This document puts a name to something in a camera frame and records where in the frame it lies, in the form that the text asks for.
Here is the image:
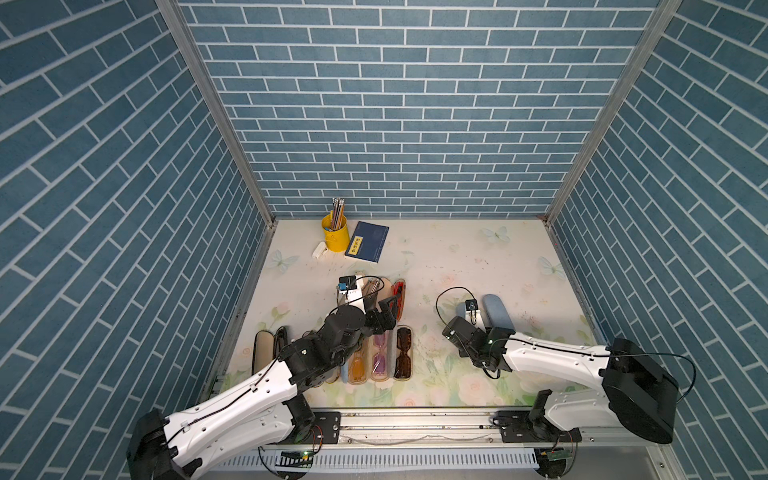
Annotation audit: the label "blue case white glasses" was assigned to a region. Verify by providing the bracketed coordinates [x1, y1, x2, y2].
[482, 294, 516, 333]

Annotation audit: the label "blue case yellow glasses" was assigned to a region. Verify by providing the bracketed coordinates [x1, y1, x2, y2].
[456, 299, 486, 330]

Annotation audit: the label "grey case tortoise glasses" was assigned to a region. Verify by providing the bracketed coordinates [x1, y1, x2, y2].
[393, 326, 412, 380]

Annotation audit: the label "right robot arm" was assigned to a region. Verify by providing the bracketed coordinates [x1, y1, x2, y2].
[442, 317, 679, 444]

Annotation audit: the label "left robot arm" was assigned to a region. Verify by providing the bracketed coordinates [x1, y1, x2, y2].
[127, 296, 397, 479]

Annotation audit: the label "beige case black glasses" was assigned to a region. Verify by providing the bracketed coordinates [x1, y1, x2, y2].
[251, 326, 289, 374]

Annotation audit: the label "blue case orange glasses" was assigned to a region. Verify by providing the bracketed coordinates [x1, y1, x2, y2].
[341, 349, 368, 385]

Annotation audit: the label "beige case striped glasses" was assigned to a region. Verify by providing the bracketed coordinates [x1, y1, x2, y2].
[358, 275, 384, 312]

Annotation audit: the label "plaid case red glasses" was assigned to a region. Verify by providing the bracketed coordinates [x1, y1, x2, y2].
[377, 278, 406, 322]

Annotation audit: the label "white eraser sharpener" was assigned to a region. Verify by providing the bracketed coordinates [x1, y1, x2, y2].
[312, 242, 328, 259]

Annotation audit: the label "yellow pen cup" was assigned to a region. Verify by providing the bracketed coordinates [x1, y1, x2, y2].
[321, 214, 350, 253]

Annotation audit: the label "dark blue book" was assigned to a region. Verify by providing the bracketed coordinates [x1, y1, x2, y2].
[345, 221, 389, 263]

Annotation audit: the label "pencils in cup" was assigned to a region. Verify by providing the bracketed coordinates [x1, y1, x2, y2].
[329, 197, 345, 231]

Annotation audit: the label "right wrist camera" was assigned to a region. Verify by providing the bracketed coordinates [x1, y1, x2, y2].
[464, 299, 483, 327]

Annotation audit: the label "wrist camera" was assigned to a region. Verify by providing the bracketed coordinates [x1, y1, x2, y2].
[337, 275, 366, 311]
[464, 299, 483, 327]

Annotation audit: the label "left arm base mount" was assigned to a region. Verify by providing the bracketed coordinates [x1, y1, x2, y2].
[272, 409, 341, 446]

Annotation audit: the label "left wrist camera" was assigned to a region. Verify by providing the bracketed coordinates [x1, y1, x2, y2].
[337, 275, 366, 311]

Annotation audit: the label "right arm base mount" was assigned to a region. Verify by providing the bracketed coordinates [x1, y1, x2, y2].
[491, 410, 582, 444]

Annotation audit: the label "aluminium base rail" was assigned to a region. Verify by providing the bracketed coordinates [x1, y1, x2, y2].
[198, 408, 684, 479]

